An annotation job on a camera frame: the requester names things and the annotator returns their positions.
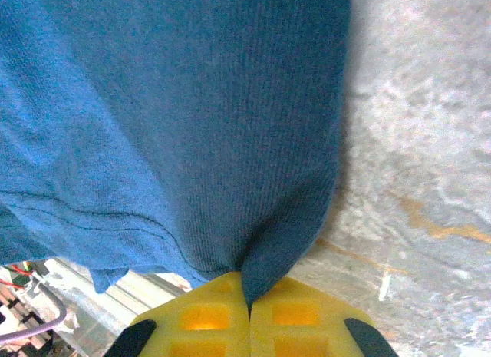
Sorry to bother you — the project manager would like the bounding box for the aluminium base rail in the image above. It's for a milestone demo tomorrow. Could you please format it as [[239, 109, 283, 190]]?
[[22, 256, 196, 357]]

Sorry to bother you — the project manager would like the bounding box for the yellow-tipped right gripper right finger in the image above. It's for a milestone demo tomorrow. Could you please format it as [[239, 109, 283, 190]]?
[[249, 275, 400, 357]]

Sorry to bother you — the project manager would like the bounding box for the navy blue t-shirt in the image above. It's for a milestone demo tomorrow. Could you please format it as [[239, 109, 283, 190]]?
[[0, 0, 353, 311]]

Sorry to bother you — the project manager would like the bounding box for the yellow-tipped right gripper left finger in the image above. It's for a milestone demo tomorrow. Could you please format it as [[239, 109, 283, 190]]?
[[103, 270, 252, 357]]

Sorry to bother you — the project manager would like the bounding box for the thin red wire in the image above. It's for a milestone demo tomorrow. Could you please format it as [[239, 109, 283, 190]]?
[[0, 263, 34, 292]]

